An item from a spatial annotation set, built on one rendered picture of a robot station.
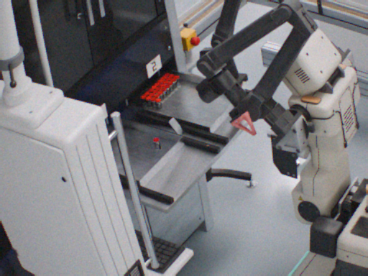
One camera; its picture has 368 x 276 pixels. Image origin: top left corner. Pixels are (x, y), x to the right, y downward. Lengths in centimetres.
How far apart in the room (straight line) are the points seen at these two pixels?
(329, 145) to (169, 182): 59
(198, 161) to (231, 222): 106
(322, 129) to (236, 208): 152
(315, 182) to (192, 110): 65
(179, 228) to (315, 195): 103
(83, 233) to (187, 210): 152
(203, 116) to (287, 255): 93
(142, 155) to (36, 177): 87
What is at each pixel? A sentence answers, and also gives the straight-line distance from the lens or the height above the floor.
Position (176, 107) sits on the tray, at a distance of 316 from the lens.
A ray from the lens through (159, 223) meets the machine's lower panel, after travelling 350.
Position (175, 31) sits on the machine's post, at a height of 109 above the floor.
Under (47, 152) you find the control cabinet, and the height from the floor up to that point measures 151.
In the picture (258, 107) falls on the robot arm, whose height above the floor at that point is 126.
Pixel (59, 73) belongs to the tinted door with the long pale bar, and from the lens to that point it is 275.
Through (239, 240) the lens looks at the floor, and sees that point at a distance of 382.
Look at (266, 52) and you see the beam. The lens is 409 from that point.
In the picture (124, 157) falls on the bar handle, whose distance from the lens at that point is 222.
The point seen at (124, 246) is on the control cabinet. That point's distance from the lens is 232.
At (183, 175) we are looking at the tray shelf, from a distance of 285.
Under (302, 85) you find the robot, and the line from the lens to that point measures 252.
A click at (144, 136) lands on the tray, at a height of 88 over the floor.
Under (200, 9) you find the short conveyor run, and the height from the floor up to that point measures 93.
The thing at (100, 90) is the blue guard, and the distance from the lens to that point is 294.
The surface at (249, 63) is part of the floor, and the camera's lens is 497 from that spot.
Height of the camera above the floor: 271
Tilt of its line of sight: 37 degrees down
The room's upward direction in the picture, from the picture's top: 11 degrees counter-clockwise
